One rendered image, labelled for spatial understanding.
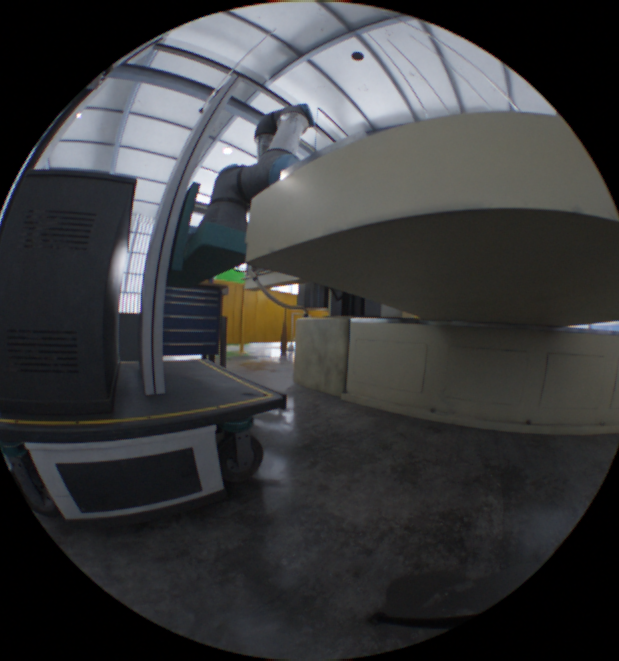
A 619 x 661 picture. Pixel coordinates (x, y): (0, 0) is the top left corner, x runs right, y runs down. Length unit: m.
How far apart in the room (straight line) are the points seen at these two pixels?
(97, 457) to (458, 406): 1.50
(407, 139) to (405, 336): 1.23
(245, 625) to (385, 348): 1.42
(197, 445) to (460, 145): 0.60
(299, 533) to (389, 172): 0.68
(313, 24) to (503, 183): 7.93
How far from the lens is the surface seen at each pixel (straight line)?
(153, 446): 0.49
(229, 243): 0.51
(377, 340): 1.42
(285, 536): 0.62
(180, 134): 10.78
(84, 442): 0.49
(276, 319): 4.34
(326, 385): 1.68
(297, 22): 8.10
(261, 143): 0.92
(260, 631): 0.53
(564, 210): 0.18
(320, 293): 2.52
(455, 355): 1.30
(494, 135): 0.21
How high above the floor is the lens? 0.52
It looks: 1 degrees down
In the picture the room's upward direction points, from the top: 3 degrees clockwise
